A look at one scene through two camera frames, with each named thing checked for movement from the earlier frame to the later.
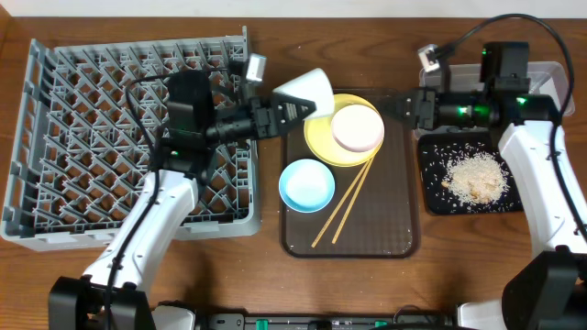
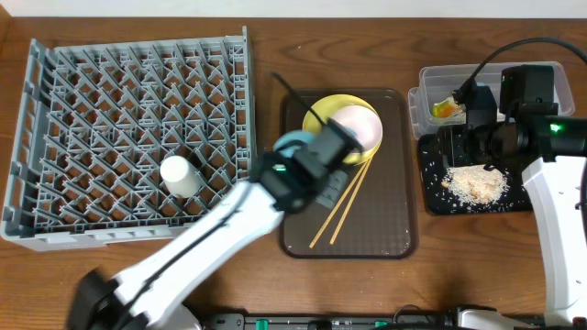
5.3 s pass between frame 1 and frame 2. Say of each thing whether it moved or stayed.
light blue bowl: moved
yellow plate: stayed
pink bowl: stayed
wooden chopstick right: stayed
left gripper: moved
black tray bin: stayed
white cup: moved
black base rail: stayed
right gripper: moved
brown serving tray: stayed
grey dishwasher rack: stayed
